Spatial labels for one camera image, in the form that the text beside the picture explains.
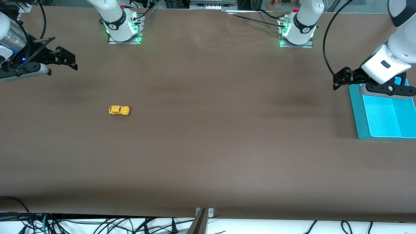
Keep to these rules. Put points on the teal plastic bin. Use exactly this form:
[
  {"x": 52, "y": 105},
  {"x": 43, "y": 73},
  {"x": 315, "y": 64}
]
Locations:
[{"x": 386, "y": 120}]

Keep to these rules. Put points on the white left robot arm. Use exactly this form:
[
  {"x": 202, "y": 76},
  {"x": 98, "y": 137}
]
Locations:
[{"x": 302, "y": 22}]

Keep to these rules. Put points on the grey device behind table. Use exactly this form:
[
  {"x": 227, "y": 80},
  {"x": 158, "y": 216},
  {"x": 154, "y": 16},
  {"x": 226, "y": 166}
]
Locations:
[{"x": 211, "y": 6}]

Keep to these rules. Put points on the metal table edge bracket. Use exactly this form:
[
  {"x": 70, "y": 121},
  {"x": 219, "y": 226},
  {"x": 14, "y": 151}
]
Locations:
[{"x": 211, "y": 213}]

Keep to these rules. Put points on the orange object behind table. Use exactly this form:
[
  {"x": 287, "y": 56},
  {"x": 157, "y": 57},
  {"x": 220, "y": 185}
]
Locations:
[{"x": 272, "y": 4}]

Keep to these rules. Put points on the grey slanted bar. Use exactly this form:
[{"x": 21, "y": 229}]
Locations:
[{"x": 198, "y": 226}]

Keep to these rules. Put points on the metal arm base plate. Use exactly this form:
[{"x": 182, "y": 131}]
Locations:
[
  {"x": 297, "y": 46},
  {"x": 140, "y": 35}
]

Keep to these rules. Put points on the aluminium corner bracket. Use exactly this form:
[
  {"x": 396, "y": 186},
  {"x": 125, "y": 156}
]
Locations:
[{"x": 26, "y": 8}]

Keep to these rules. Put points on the yellow beetle toy car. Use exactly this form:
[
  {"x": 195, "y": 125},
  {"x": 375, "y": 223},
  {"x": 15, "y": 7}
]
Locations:
[{"x": 119, "y": 110}]

